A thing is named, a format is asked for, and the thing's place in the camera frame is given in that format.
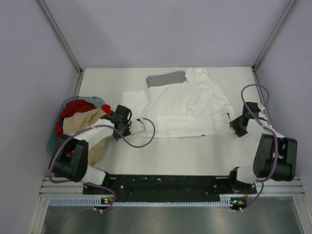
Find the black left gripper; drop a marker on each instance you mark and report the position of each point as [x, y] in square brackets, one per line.
[127, 124]

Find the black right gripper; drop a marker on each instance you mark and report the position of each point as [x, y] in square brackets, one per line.
[234, 124]

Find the white daisy print t-shirt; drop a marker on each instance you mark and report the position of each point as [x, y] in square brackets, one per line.
[197, 107]

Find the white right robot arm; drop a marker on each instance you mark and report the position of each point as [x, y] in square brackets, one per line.
[276, 155]

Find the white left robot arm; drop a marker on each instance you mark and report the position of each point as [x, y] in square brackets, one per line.
[82, 142]

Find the red t-shirt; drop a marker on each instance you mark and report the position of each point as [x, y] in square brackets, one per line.
[78, 106]

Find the beige t-shirt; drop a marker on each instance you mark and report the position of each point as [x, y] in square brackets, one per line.
[80, 121]

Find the folded grey t-shirt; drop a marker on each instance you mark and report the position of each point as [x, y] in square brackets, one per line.
[166, 79]

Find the teal plastic laundry bin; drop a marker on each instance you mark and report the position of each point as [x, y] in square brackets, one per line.
[98, 102]

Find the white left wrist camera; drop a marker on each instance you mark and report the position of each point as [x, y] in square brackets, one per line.
[138, 125]

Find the right aluminium corner post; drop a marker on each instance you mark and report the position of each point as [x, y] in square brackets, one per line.
[275, 33]

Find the aluminium corner post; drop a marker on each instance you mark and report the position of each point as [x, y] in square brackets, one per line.
[59, 35]
[275, 33]

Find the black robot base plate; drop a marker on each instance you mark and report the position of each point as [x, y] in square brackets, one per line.
[196, 194]

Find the aluminium frame front rail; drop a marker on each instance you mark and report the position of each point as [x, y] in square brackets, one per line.
[270, 188]

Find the left aluminium corner post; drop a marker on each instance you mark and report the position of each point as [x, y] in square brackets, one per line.
[59, 35]

